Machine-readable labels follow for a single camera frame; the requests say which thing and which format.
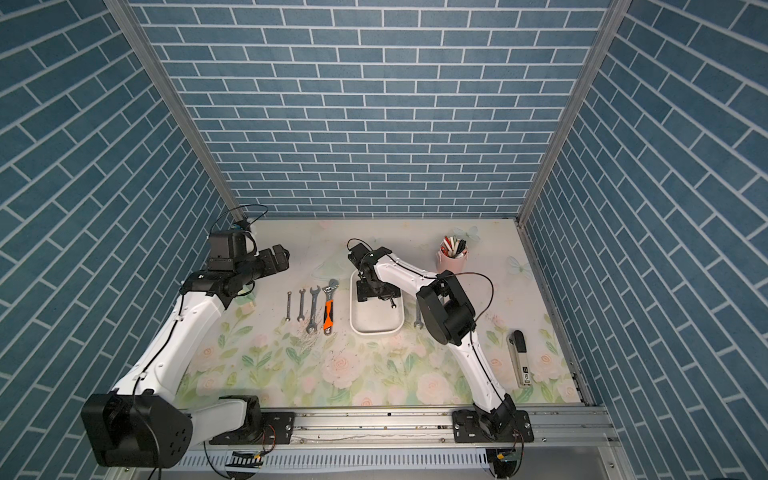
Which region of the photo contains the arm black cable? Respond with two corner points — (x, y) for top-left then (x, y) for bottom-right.
(209, 203), (270, 259)
(449, 271), (496, 328)

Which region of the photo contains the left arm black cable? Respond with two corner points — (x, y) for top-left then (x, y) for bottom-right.
(209, 203), (270, 259)

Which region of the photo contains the pink cup with items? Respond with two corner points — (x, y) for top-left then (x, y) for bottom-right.
(436, 236), (468, 273)

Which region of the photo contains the large silver open-end wrench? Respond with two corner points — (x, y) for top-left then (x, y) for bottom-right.
(305, 286), (321, 334)

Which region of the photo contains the silver combination wrench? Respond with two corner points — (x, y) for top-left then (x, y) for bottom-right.
(284, 291), (292, 322)

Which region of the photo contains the aluminium corner post right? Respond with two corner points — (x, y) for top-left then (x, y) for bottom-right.
(517, 0), (632, 228)

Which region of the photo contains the aluminium corner post left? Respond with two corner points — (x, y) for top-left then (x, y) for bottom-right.
(104, 0), (247, 221)

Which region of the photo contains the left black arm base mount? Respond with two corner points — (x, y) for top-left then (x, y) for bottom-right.
(209, 411), (296, 447)

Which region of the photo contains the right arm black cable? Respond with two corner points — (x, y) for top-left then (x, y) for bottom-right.
(449, 271), (496, 328)

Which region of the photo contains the aluminium corner post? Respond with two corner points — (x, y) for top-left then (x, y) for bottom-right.
(104, 0), (247, 221)
(517, 0), (632, 228)

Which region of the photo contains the white plastic storage box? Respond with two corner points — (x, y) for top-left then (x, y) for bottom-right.
(349, 271), (405, 338)

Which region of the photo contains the orange handled adjustable wrench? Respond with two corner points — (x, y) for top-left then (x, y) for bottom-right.
(323, 279), (339, 335)

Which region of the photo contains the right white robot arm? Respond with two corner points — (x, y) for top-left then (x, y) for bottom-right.
(348, 242), (517, 439)

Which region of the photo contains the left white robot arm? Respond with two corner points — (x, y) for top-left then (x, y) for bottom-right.
(81, 229), (290, 469)

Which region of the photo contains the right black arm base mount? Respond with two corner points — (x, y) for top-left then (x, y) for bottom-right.
(451, 409), (535, 444)

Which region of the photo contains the silver black stapler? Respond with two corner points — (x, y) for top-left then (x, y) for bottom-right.
(507, 330), (532, 388)

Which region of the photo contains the silver double open-end wrench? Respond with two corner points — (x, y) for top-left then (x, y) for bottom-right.
(414, 304), (424, 330)

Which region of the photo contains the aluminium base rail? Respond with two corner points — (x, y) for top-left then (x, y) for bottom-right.
(189, 405), (620, 451)

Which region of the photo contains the small silver wrench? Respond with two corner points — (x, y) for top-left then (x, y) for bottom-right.
(296, 289), (306, 322)

